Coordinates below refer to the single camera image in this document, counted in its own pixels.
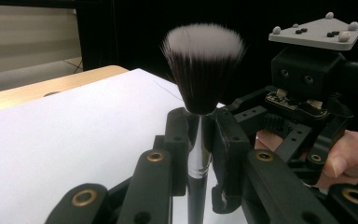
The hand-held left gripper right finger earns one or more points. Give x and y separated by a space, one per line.
230 155

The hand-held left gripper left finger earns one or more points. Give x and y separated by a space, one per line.
176 140

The black makeup brush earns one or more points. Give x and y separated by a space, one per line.
202 68

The white table sheet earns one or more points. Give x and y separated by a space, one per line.
74 140

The black curtain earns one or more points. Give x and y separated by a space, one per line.
130 31

